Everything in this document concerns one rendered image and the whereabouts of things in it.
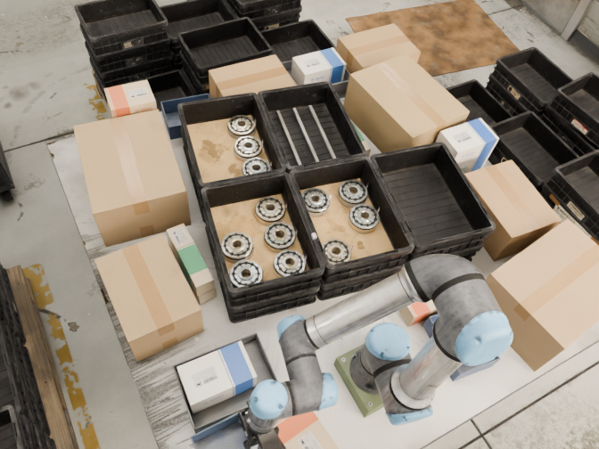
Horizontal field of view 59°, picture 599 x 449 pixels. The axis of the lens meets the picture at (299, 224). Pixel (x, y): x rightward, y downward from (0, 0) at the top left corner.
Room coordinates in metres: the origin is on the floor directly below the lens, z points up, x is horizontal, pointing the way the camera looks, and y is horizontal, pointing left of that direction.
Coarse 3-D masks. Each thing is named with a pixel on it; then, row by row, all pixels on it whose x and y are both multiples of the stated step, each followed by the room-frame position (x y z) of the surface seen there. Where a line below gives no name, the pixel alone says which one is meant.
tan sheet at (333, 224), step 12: (336, 192) 1.19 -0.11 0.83; (336, 204) 1.14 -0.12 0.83; (312, 216) 1.07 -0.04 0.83; (324, 216) 1.08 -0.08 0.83; (336, 216) 1.08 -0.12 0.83; (348, 216) 1.09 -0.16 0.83; (324, 228) 1.03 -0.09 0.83; (336, 228) 1.04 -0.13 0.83; (348, 228) 1.04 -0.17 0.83; (324, 240) 0.98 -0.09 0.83; (348, 240) 1.00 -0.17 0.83; (360, 240) 1.00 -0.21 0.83; (372, 240) 1.01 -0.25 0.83; (384, 240) 1.02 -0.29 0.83; (360, 252) 0.95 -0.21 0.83; (372, 252) 0.96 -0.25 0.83
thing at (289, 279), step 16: (272, 176) 1.13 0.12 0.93; (288, 176) 1.14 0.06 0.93; (208, 208) 0.97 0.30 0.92; (304, 224) 0.96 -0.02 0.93; (320, 256) 0.85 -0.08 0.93; (224, 272) 0.75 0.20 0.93; (304, 272) 0.79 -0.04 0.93; (320, 272) 0.80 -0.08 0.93; (240, 288) 0.70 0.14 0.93; (256, 288) 0.71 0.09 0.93
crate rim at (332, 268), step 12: (300, 168) 1.19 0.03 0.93; (312, 168) 1.20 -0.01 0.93; (372, 168) 1.24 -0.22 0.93; (300, 192) 1.08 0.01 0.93; (384, 192) 1.14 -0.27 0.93; (300, 204) 1.04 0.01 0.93; (396, 216) 1.05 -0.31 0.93; (312, 228) 0.95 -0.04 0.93; (408, 240) 0.97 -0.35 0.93; (324, 252) 0.87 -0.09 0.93; (384, 252) 0.90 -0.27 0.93; (396, 252) 0.91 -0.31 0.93; (408, 252) 0.93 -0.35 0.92; (324, 264) 0.83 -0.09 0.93; (336, 264) 0.84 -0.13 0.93; (348, 264) 0.84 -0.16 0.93; (360, 264) 0.86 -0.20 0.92
